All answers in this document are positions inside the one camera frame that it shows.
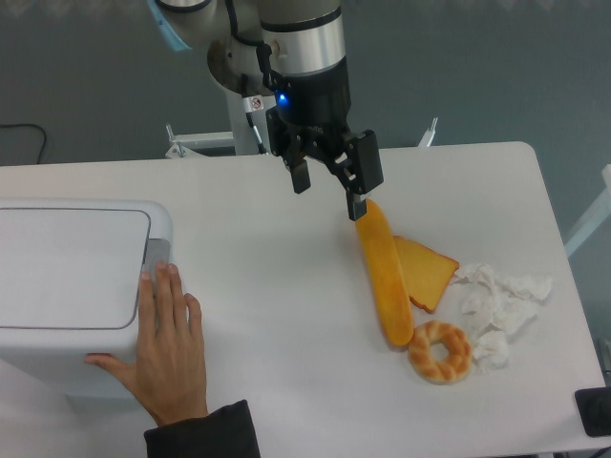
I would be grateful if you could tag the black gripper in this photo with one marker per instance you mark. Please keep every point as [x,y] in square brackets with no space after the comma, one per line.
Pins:
[310,119]

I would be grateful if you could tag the white trash can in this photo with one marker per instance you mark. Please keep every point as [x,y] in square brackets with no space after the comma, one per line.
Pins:
[56,357]

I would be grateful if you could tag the white trash can lid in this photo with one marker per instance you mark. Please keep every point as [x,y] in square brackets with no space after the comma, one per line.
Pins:
[70,268]

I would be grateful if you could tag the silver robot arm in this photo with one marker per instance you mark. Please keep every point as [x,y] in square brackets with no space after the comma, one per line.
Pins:
[284,71]

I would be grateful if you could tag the black sleeved forearm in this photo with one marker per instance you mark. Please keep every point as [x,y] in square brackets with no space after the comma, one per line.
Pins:
[227,432]

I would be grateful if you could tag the bare human hand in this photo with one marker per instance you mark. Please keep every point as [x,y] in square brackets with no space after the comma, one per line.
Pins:
[168,376]

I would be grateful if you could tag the long yellow baguette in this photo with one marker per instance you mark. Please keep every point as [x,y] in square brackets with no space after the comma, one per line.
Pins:
[386,277]

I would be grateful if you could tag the toast bread slice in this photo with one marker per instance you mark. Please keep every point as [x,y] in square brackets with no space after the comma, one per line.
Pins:
[426,272]

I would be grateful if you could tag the crumpled white tissue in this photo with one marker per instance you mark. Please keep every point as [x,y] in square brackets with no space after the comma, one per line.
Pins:
[497,309]

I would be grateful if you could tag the black device at edge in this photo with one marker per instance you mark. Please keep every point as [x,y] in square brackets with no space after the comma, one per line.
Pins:
[594,410]

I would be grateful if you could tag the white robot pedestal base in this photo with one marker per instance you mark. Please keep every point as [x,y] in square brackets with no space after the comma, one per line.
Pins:
[247,135]

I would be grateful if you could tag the braided ring bread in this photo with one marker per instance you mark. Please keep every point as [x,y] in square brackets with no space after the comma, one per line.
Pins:
[440,353]

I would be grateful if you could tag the white frame at right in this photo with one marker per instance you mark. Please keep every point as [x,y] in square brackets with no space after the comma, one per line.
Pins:
[591,219]

